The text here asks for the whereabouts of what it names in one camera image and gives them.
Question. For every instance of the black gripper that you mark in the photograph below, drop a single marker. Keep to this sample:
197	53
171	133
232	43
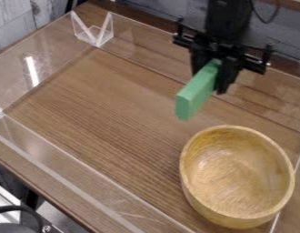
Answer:
236	56

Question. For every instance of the green rectangular block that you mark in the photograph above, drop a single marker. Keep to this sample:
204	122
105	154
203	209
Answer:
196	91

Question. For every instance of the brown wooden bowl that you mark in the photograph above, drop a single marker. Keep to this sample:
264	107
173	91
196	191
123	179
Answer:
237	176

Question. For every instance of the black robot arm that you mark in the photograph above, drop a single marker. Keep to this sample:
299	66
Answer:
228	20

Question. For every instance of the clear acrylic corner bracket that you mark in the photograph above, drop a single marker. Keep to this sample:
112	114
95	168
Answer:
92	34

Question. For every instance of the clear acrylic tray wall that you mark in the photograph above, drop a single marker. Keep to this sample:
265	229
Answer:
104	163

